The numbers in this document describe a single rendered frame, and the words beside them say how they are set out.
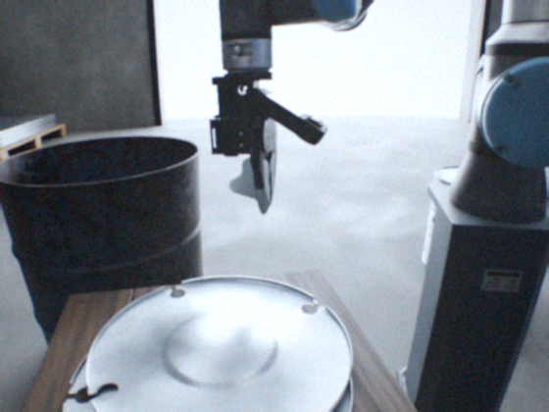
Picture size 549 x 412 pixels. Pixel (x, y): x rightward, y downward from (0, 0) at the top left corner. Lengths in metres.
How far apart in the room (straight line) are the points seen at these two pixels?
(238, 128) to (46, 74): 4.25
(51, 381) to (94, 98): 4.19
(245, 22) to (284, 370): 0.42
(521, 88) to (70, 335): 0.57
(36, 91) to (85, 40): 0.78
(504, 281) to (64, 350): 0.60
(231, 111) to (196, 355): 0.33
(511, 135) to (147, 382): 0.45
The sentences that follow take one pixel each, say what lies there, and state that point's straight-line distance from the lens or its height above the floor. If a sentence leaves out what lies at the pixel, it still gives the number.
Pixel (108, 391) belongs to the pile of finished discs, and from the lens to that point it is 0.44.
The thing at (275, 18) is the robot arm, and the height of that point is 0.71.
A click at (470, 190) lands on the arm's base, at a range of 0.62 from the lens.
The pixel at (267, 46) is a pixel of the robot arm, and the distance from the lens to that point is 0.56.
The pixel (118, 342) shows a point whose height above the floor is 0.36.
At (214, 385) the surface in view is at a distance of 0.41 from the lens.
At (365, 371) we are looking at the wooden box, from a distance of 0.45.
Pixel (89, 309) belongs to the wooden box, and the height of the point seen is 0.35.
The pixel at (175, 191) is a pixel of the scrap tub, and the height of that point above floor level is 0.43.
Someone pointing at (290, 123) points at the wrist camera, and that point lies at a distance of 0.54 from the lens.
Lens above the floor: 0.66
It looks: 21 degrees down
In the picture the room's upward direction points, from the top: straight up
